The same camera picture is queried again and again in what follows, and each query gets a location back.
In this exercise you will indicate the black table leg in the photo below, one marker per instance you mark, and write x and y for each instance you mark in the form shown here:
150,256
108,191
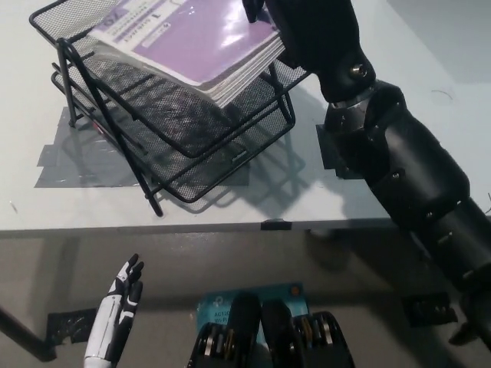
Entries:
23,341
464,334

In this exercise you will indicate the grey tape patch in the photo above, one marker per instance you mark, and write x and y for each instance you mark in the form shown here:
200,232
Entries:
57,168

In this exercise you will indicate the black mesh file tray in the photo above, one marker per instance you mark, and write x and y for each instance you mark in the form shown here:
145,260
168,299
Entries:
184,119

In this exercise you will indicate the black tape patch on desk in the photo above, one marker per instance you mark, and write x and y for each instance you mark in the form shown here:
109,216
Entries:
330,153

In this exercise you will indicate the teal router box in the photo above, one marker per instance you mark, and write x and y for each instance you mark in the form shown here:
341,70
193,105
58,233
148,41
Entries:
218,303

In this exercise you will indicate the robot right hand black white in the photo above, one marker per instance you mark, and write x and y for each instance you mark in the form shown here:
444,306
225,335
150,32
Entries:
318,38

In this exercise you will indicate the black floor tape patch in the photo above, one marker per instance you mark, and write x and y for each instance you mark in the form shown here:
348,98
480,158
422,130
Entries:
73,326
429,310

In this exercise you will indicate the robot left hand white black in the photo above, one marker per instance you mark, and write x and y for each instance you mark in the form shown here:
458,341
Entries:
115,303

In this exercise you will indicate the purple notebook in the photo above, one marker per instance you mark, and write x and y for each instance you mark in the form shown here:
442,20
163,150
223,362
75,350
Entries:
184,46

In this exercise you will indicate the small black tape strip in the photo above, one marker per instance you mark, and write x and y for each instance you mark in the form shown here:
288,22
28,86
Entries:
276,224

